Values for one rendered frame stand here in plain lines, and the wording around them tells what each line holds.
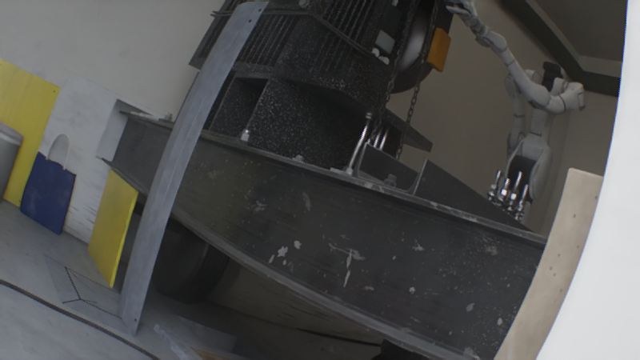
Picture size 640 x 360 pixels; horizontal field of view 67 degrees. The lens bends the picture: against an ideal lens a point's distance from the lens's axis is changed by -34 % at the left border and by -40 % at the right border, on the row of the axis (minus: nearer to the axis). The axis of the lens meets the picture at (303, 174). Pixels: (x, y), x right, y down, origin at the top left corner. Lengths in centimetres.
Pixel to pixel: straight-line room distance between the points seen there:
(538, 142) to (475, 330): 164
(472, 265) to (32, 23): 236
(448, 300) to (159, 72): 224
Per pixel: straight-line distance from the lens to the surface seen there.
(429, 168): 129
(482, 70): 431
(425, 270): 125
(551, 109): 245
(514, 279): 108
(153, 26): 314
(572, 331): 28
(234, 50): 189
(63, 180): 283
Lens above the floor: 55
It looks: 3 degrees up
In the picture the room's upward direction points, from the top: 23 degrees clockwise
